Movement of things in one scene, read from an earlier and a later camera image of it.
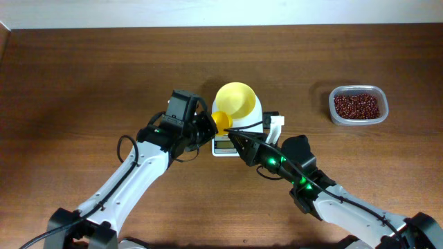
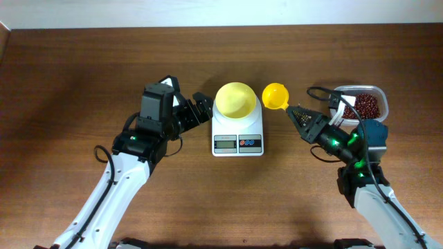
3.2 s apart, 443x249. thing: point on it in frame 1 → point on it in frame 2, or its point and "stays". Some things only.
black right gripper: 251,151 → 313,126
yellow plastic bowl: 236,99 stays
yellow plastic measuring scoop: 222,120 → 275,96
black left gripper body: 199,133 → 179,120
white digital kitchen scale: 222,145 stays
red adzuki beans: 356,106 stays
